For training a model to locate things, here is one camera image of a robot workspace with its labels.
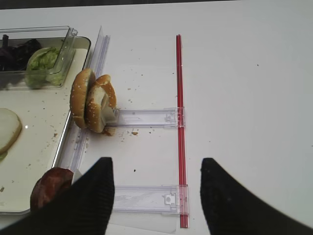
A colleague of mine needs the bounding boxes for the clear cross rail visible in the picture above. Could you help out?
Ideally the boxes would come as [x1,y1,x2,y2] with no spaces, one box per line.
[108,107,185,128]
[113,185,189,215]

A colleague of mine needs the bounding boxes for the white pusher block at bun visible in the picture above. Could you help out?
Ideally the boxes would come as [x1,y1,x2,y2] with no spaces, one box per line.
[100,96,117,126]

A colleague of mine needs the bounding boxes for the green lettuce in box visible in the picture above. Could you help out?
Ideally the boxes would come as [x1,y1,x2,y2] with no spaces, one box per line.
[25,47,63,89]

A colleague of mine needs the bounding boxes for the clear cross rail lower right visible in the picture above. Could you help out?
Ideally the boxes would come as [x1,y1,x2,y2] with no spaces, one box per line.
[113,185,189,215]

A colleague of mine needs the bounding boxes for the red rod right side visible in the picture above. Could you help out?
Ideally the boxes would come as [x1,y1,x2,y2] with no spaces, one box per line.
[176,34,188,228]

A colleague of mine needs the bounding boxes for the clear cross rail upper right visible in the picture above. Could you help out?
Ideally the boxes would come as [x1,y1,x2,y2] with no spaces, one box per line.
[108,107,185,128]

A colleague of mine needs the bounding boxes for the sesame bun half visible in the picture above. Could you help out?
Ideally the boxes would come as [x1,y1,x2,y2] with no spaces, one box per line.
[85,74,116,133]
[69,68,95,129]

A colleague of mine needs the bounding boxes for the clear long rail right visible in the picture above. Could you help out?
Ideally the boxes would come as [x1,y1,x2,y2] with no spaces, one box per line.
[57,25,111,172]

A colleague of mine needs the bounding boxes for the bun slice on tray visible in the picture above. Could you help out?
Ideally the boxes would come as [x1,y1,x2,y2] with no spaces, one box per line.
[0,108,22,154]

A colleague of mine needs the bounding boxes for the white rectangular tray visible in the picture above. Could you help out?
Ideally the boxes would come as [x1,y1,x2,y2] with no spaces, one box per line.
[0,37,91,215]

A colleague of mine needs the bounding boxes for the sliced meat patties stack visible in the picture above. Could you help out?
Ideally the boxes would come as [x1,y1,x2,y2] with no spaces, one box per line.
[30,167,73,212]

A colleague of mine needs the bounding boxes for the sesame bun outer half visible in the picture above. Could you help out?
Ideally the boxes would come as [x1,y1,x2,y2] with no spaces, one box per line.
[69,68,95,129]

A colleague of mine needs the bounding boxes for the sesame bun inner half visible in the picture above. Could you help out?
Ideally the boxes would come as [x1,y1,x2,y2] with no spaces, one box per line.
[85,74,116,133]

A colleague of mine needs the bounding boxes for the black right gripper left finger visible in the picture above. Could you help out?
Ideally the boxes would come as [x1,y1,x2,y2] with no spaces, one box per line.
[0,157,114,235]

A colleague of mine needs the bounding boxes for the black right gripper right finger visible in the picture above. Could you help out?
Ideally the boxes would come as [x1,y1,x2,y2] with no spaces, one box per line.
[200,158,313,235]

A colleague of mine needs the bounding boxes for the purple cabbage leaves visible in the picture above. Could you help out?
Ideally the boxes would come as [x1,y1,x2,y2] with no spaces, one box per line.
[0,34,42,71]

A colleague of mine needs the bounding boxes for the clear plastic salad box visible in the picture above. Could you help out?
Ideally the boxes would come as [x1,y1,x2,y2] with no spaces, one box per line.
[0,26,77,90]

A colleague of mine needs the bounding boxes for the white pusher block at patties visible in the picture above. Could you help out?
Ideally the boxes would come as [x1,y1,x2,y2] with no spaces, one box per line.
[71,169,82,185]

